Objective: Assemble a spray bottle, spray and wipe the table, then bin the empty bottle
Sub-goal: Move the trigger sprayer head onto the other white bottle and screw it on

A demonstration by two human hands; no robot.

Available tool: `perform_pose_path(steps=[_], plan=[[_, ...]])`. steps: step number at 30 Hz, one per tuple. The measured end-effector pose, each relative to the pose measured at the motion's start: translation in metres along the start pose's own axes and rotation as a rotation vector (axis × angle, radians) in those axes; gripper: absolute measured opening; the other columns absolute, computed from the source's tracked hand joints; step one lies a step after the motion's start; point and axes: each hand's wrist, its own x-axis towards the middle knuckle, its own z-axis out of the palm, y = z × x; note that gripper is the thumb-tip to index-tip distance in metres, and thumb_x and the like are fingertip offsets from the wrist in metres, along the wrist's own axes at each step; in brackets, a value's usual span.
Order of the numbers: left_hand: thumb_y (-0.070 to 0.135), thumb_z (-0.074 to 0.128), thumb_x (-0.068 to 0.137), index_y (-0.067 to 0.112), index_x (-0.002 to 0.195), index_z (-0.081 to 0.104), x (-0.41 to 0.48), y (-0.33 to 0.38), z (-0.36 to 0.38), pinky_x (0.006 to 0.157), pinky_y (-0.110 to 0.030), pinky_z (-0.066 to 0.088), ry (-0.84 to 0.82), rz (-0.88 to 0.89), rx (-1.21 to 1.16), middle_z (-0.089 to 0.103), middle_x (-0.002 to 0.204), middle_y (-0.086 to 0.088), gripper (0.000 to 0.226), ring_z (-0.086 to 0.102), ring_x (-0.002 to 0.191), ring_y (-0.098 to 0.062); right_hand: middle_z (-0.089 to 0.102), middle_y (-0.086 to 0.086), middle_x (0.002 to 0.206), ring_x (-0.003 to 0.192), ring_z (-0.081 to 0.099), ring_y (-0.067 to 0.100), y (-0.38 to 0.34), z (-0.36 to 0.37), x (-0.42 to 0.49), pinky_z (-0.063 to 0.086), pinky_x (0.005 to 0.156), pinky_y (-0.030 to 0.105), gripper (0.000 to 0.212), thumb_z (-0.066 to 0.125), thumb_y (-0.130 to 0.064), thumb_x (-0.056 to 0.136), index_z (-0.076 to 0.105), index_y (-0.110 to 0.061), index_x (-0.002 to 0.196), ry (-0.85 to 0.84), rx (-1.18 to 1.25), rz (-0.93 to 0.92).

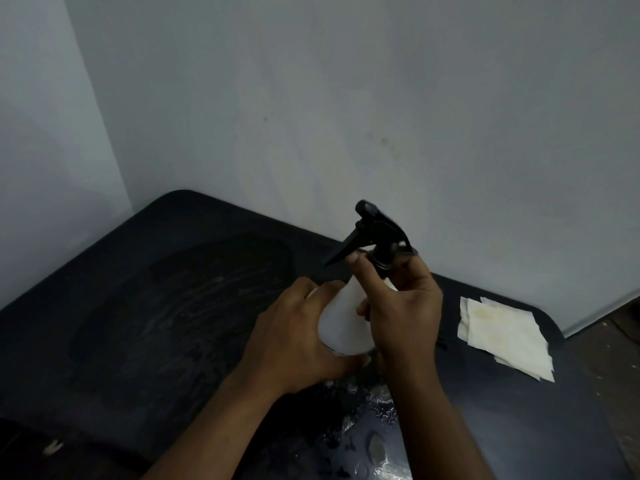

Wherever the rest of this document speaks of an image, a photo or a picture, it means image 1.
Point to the person's right hand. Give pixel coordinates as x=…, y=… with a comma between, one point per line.
x=405, y=324

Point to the person's left hand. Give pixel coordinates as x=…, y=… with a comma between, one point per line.
x=285, y=339

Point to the white paper wipe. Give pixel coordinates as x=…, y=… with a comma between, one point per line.
x=463, y=319

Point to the white plastic spray bottle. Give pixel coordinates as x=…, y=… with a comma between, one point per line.
x=345, y=319

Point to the person's left forearm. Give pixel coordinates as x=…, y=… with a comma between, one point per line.
x=215, y=434

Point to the person's right forearm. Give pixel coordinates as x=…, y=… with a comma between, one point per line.
x=435, y=429

